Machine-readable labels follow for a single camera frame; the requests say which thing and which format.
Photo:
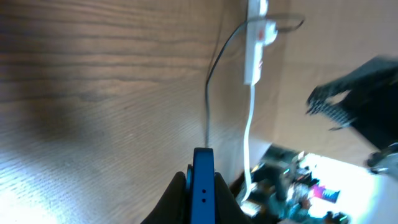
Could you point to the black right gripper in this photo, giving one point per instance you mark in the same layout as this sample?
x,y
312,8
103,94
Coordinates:
x,y
370,106

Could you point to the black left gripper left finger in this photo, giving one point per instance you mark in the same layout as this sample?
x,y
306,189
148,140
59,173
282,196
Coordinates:
x,y
172,206

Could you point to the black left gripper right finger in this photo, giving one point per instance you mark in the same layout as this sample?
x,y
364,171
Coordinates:
x,y
227,209

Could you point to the blue Samsung Galaxy smartphone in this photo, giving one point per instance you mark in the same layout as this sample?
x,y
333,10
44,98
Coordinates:
x,y
201,187

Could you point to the white power strip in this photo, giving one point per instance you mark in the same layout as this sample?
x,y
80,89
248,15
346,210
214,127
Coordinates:
x,y
255,40

